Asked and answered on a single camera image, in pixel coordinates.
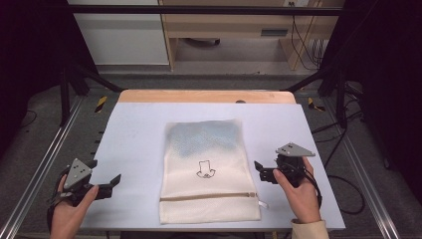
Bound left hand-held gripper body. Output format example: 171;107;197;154
59;157;113;204

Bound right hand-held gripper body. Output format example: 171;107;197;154
272;142;317;189

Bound white mesh laundry bag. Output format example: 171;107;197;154
158;119;269;225

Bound person's right hand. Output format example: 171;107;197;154
272;156;322;225

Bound person's left hand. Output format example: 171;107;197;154
49;173;100;239

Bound white table mat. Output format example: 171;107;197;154
79;102;346;232

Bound black metal stand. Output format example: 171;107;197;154
282;63;349;129
59;61;124;127

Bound wooden table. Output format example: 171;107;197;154
117;89;297;105

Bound black curtain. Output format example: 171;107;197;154
0;0;100;159
317;0;422;203

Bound white cabinet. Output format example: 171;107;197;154
67;0;171;66

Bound light wooden desk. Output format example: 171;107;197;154
158;0;344;72

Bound black horizontal bar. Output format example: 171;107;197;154
66;4;346;17

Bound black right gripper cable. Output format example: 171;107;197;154
302;168;323;209

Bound black left gripper strap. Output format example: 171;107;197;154
46;172;69;234

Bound metal floor rail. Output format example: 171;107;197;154
322;97;401;239
0;96;85;239

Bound yellow-handled tool right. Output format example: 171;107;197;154
307;97;326;113

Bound yellow-handled tool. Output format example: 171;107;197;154
307;97;326;113
95;96;109;114

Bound thin black floor cable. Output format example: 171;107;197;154
19;110;38;131

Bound yellow-handled tool left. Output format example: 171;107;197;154
95;96;109;114

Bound hanging black cables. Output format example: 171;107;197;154
289;1;325;72

